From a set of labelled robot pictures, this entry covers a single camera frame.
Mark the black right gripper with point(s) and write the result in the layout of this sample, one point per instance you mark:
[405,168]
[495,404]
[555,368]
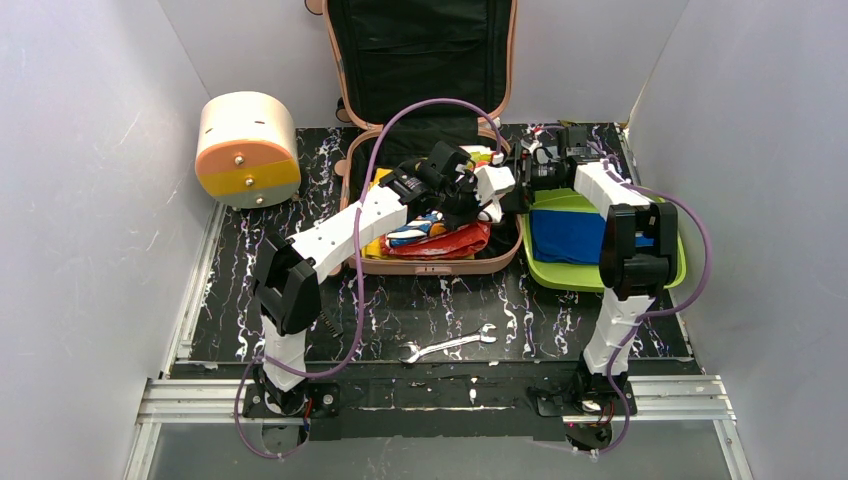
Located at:
[522,180]

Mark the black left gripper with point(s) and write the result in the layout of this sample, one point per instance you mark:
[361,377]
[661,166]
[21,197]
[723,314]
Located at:
[460,196]

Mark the white printed garment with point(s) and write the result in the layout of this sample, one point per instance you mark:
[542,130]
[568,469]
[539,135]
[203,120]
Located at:
[432,225]

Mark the blue cloth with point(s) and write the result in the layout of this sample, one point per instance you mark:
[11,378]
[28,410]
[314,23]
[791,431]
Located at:
[566,236]

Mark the green plastic tray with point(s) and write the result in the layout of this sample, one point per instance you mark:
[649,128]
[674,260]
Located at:
[561,276]

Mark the pink hard-shell suitcase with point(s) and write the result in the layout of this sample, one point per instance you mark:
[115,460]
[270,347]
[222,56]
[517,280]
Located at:
[412,74]

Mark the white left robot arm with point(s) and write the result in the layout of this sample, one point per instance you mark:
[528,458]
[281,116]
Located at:
[290,270]

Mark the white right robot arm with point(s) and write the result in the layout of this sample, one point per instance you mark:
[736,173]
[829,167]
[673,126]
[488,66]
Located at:
[639,259]

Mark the silver open-end wrench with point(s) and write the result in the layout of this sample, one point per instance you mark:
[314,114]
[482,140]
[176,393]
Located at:
[484,334]

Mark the red snack packet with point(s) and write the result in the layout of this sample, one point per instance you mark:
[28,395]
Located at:
[444,242]

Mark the yellow snack packet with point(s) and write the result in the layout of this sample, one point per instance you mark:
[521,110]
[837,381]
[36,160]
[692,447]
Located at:
[378,248]

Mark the black spring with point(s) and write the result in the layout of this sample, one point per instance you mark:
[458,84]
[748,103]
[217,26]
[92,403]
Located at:
[332,324]

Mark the cream cylindrical drum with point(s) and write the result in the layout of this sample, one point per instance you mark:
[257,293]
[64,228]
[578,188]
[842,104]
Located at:
[247,155]

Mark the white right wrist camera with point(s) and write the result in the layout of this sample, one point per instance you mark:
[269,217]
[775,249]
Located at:
[533,140]

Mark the aluminium frame rail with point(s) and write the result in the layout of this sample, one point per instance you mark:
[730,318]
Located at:
[185,426]

